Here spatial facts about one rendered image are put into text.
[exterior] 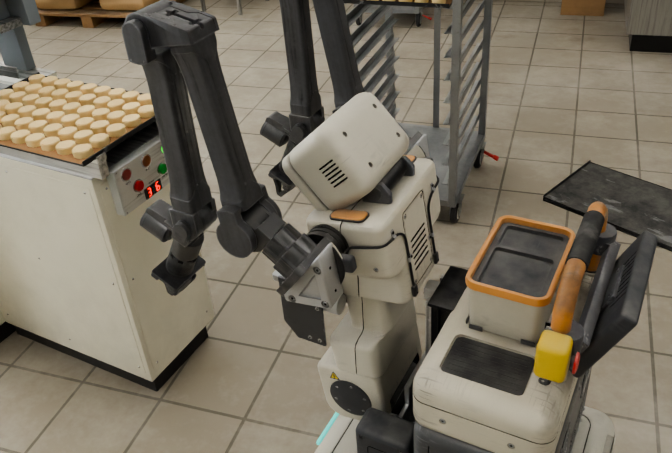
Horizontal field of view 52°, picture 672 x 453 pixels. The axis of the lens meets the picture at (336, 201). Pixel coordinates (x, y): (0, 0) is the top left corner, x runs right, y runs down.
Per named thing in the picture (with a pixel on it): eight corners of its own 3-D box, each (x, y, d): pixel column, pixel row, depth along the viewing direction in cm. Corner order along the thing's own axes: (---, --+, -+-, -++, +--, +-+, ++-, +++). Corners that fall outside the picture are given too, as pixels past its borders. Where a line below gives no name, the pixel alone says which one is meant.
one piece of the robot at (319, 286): (344, 293, 126) (332, 242, 121) (331, 310, 123) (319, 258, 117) (298, 285, 131) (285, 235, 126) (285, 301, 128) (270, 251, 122)
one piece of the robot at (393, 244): (477, 362, 174) (449, 142, 145) (419, 482, 146) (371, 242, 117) (383, 342, 187) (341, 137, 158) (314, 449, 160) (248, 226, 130)
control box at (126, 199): (116, 214, 190) (103, 170, 183) (172, 172, 208) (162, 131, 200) (126, 217, 189) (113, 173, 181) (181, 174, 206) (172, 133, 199)
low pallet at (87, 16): (25, 26, 576) (21, 12, 569) (80, -4, 639) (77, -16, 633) (154, 30, 544) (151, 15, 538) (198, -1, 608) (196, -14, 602)
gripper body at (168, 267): (149, 276, 141) (155, 254, 136) (181, 249, 148) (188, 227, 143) (174, 295, 140) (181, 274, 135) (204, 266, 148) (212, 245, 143)
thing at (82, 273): (10, 339, 254) (-87, 119, 206) (79, 283, 279) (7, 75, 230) (158, 402, 224) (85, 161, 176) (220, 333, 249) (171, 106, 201)
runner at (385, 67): (353, 114, 279) (353, 108, 277) (347, 114, 280) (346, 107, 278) (399, 56, 328) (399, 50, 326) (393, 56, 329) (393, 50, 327)
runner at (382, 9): (349, 50, 264) (349, 43, 263) (342, 50, 265) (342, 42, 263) (398, 0, 313) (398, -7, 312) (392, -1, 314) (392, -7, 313)
